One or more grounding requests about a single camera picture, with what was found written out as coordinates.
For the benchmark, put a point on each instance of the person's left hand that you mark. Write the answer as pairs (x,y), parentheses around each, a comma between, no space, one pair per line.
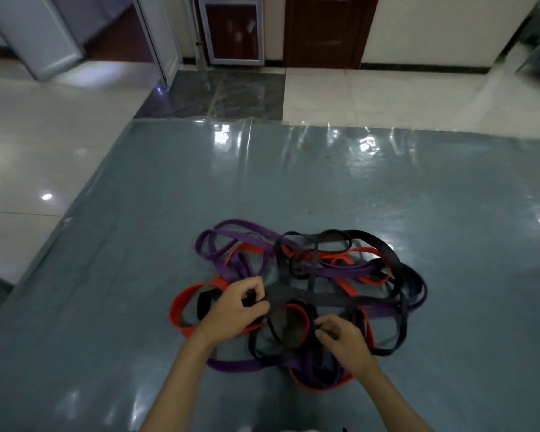
(229,314)

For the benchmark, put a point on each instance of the person's right hand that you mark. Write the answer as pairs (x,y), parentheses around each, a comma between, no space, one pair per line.
(348,346)

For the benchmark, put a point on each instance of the wide black resistance band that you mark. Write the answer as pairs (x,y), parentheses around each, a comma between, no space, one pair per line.
(333,300)

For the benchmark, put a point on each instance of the red resistance band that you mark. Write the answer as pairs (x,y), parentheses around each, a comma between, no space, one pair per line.
(180,305)

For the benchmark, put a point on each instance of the purple band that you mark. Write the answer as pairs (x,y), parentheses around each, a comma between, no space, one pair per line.
(234,224)

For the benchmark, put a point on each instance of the person's right forearm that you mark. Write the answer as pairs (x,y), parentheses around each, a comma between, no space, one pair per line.
(391,404)

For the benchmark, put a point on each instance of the person's left forearm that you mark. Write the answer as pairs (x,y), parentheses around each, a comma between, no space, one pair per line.
(175,391)

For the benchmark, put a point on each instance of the teal felt table cover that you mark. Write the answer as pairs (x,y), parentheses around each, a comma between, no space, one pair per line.
(162,184)

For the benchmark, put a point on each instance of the white framed glass door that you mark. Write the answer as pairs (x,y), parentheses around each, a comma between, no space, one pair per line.
(231,31)

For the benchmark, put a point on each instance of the narrow white door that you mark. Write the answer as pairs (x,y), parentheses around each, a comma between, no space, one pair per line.
(162,35)

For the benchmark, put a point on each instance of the dark brown wooden door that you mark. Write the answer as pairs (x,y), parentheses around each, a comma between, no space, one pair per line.
(328,31)

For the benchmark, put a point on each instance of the white open door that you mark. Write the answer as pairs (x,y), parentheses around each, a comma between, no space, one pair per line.
(31,31)

